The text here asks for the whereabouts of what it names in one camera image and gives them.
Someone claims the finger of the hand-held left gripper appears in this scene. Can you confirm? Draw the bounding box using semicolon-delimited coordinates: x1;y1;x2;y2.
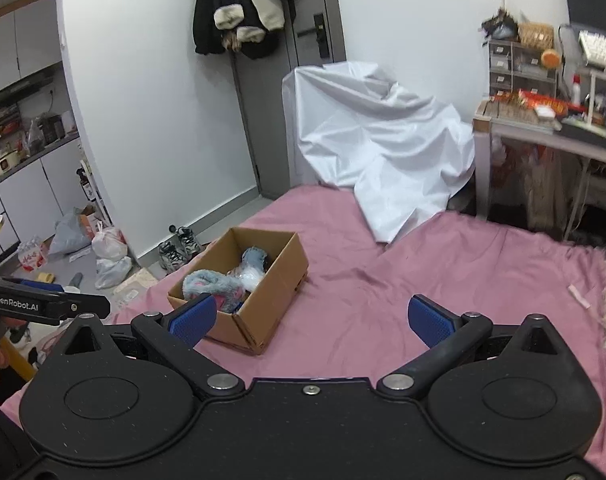
13;278;65;294
63;292;112;323

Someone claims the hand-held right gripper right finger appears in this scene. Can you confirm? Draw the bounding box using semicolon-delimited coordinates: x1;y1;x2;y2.
378;294;574;398

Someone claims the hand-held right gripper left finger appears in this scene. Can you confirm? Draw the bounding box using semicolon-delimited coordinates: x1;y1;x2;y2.
58;294;245;397

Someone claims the grey fluffy plush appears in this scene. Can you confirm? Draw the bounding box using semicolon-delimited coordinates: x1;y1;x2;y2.
181;269;247;314

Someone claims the clear plastic bag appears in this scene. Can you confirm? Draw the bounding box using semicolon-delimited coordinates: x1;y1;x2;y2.
226;263;268;294

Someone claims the blue knitted cloth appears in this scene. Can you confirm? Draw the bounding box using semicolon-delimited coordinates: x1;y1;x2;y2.
240;245;269;274

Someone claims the brown cardboard box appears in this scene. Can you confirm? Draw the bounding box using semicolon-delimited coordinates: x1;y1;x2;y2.
167;227;310;356

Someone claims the pack of water bottles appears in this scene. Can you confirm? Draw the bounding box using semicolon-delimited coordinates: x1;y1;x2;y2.
17;234;50;272

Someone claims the grey plastic bag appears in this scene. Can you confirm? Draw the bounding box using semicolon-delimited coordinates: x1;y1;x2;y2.
49;207;94;256

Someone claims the white and red plastic bag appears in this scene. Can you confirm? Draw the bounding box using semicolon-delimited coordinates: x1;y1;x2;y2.
91;224;129;261

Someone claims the grey sneaker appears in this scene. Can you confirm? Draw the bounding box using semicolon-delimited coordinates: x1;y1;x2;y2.
157;240;186;272
175;226;202;260

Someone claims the white paper tag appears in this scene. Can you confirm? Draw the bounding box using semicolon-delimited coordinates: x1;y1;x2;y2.
568;284;592;309

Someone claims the beige tote bag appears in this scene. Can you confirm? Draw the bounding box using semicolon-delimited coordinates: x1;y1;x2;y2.
525;144;572;232

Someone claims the white cover sheet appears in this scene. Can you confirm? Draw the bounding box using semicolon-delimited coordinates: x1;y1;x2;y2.
281;61;477;244

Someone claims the black range hood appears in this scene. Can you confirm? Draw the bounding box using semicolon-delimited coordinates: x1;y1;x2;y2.
0;67;60;112

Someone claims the grey door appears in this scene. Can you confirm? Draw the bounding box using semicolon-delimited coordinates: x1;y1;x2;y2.
227;0;347;202

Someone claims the white desk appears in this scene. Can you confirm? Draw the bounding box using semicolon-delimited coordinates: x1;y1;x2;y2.
472;100;606;242

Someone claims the red snack packet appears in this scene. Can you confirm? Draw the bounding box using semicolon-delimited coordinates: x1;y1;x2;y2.
517;88;585;114

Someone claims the white kitchen cabinet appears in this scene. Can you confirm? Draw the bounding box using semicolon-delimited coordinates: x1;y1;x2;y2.
0;0;108;271

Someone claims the grey drawer organizer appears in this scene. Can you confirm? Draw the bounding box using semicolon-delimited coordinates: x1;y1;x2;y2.
488;37;560;99

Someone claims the black coat with cream cuffs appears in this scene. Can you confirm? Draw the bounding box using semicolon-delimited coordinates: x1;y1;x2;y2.
192;0;299;60

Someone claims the wicker basket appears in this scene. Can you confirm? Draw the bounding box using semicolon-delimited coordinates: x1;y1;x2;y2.
518;22;555;49

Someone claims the white keyboard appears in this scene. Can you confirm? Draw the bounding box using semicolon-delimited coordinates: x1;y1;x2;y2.
578;30;606;74

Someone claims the black door handle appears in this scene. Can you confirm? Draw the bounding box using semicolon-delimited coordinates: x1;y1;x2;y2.
296;12;332;59

